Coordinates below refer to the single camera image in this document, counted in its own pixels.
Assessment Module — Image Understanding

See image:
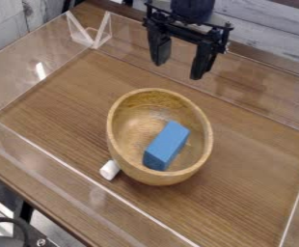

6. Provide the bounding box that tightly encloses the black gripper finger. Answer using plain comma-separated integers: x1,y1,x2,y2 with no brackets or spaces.
148,26,171,67
190,43,216,80

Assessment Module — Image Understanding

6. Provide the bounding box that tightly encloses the brown wooden bowl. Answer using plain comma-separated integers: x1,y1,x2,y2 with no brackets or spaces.
106,88,214,186

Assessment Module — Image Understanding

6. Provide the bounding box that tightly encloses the blue rectangular block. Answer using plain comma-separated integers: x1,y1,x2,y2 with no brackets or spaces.
143,122,191,171

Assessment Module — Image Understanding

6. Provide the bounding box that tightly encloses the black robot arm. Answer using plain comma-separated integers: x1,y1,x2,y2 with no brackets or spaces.
144,0,216,80

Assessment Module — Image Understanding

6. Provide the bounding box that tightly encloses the green white marker pen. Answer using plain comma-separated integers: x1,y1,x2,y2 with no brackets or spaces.
99,160,120,180

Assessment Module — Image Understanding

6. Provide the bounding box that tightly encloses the black table leg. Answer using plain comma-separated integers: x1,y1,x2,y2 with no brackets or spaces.
19,201,34,223

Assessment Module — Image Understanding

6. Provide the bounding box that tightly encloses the black cable on floor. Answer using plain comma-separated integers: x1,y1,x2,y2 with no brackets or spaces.
0,217,32,247

